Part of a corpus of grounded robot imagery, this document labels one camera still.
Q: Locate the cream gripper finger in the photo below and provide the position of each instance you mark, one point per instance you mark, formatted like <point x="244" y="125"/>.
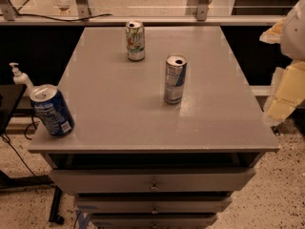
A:
<point x="286" y="93"/>
<point x="273" y="35"/>

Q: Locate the silver blue redbull can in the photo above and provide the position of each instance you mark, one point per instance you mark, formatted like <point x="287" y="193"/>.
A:
<point x="175" y="73"/>

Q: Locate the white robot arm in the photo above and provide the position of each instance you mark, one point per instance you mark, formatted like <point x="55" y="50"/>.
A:
<point x="293" y="34"/>

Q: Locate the green white 7up can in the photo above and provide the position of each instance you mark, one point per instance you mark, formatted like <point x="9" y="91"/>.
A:
<point x="135" y="38"/>

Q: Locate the blue pepsi can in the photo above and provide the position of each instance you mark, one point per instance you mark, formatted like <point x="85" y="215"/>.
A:
<point x="50" y="106"/>

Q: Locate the top grey drawer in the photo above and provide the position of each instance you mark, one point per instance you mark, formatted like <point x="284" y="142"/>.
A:
<point x="151" y="180"/>

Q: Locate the grey drawer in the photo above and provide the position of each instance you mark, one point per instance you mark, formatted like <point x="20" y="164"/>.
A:
<point x="153" y="205"/>
<point x="151" y="180"/>
<point x="152" y="221"/>

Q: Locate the grey drawer cabinet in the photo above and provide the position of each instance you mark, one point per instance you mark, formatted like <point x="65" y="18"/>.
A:
<point x="123" y="122"/>

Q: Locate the bottom grey drawer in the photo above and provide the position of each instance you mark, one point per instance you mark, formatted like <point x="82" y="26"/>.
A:
<point x="152" y="221"/>

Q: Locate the middle grey drawer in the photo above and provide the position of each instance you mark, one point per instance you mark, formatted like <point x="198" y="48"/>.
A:
<point x="153" y="205"/>

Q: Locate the white pump dispenser bottle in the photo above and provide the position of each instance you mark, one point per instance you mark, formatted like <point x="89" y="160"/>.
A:
<point x="21" y="78"/>

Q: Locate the black side desk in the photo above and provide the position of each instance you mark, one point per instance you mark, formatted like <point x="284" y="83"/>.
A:
<point x="10" y="97"/>

